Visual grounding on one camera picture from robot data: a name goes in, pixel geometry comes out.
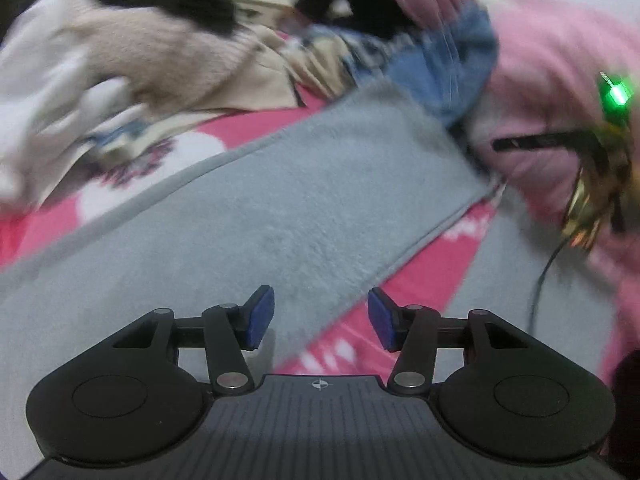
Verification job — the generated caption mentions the pink floral blanket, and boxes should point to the pink floral blanket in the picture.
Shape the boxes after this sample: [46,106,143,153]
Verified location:
[0,87,506,376]

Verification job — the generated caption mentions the beige jacket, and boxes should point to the beige jacket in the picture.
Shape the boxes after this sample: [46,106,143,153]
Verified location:
[240,25,353,111]

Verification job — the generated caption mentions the cream printed garment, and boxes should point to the cream printed garment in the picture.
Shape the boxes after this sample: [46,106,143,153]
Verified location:
[75,105,221,171]

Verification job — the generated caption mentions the pink white knit sweater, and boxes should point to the pink white knit sweater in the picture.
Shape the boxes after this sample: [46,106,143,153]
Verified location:
[62,2,266,111]

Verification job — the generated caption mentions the blue denim jeans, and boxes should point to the blue denim jeans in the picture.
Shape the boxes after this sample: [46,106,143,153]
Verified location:
[345,2,501,128]

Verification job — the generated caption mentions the white garment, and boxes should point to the white garment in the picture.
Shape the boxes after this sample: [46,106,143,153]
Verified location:
[0,0,146,206]

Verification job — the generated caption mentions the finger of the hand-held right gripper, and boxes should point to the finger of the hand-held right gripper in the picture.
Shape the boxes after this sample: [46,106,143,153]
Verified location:
[491,131,607,162]

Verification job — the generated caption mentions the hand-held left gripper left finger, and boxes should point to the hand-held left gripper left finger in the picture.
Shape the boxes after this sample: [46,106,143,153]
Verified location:
[112,284,276,395]

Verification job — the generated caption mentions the grey pants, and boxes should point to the grey pants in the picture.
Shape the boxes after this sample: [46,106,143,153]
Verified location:
[0,80,493,396]

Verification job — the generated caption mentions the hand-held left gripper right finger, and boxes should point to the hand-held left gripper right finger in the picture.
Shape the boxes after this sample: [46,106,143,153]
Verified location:
[367,287,530,395]

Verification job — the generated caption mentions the light pink quilt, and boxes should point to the light pink quilt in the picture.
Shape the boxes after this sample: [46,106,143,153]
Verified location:
[440,0,640,386]

